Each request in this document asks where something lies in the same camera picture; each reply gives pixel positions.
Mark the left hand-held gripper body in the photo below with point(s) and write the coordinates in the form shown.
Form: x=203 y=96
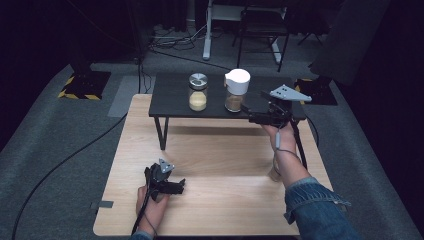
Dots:
x=156 y=175

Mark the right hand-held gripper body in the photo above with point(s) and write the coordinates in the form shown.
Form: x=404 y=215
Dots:
x=276 y=115

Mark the glass jar with white lid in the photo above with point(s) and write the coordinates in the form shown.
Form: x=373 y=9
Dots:
x=237 y=83

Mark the glass jar with metal lid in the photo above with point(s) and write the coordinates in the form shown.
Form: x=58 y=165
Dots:
x=198 y=96

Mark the black low shelf table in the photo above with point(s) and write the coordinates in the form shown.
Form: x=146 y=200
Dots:
x=173 y=96

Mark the person's right hand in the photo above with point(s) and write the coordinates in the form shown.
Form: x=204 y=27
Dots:
x=285 y=138

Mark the person's left hand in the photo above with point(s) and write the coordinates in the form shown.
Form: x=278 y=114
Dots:
x=151 y=213

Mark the grey tab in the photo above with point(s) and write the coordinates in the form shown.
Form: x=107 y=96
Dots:
x=102 y=204

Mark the black chair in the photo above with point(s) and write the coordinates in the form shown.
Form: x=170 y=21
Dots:
x=263 y=30

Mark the grey floor mat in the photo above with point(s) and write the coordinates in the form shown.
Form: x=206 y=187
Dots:
x=128 y=96

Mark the dark panel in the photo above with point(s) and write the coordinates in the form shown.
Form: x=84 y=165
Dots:
x=350 y=40

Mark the black yellow striped base plate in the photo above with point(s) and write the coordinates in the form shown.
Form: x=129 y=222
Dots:
x=320 y=95
x=85 y=85

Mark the white desk frame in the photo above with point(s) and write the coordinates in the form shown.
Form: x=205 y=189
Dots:
x=207 y=33

